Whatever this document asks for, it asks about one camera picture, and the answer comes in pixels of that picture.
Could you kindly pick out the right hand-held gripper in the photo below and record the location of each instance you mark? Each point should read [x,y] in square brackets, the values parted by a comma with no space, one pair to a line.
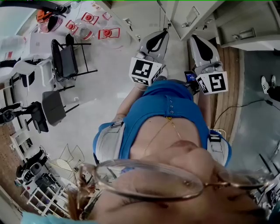
[214,82]

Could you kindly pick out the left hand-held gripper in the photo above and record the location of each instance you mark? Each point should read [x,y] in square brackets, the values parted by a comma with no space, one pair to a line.
[142,70]

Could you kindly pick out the grey metal locker cabinet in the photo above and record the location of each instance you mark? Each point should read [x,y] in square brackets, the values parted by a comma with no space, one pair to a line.
[240,22]

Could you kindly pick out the person's left forearm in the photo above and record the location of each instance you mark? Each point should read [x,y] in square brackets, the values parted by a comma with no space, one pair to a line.
[129,100]

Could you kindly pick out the person's right forearm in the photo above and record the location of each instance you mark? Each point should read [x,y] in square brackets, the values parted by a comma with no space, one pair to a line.
[204,109]

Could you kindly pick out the black device with blue screen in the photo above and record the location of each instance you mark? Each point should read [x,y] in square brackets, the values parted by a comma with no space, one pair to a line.
[190,76]

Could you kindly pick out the wooden plank platform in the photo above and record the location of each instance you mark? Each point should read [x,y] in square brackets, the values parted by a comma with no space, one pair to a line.
[227,87]

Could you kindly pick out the person's blue shirt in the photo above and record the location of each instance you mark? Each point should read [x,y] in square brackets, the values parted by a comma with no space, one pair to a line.
[166,94]

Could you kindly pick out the black folding chair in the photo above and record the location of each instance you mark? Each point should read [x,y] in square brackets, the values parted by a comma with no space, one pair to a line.
[67,59]
[53,107]

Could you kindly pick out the person's face and neck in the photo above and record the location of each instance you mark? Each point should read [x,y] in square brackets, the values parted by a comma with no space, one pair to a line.
[186,153]

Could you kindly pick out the pink translucent container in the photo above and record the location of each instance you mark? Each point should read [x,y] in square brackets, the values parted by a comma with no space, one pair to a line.
[53,24]

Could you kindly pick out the white plastic chair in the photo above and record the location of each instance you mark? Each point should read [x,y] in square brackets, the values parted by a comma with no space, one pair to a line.
[43,70]

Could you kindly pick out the orange and black tool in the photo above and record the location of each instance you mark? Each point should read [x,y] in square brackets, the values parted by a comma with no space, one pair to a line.
[42,16]

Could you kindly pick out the thin-rimmed glasses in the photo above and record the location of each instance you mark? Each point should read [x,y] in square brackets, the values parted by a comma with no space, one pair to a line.
[153,175]

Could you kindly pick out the black office chair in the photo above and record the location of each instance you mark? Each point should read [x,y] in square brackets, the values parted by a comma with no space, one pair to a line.
[38,116]

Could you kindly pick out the plastic-wrapped white bundle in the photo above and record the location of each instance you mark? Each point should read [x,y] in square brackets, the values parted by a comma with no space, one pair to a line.
[11,47]

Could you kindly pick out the small white shelf unit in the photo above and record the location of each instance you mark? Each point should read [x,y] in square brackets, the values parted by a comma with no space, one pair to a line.
[18,140]

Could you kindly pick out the white metal rack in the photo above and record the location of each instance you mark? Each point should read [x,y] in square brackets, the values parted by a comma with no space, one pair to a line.
[43,201]

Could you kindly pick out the teal head cover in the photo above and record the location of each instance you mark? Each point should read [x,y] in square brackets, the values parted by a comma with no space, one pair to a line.
[54,218]

